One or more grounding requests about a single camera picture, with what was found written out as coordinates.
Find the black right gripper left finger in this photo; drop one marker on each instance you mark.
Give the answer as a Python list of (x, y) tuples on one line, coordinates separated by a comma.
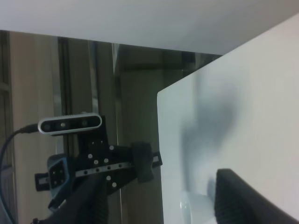
[(87, 205)]

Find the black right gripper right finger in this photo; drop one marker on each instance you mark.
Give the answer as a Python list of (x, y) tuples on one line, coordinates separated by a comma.
[(236, 202)]

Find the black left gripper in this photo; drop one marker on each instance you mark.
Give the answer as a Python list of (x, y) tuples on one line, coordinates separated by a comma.
[(119, 164)]

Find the blue porcelain teapot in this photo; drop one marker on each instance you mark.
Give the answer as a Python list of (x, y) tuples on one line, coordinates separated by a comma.
[(197, 209)]

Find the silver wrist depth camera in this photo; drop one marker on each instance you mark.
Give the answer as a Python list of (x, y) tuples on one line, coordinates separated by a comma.
[(69, 124)]

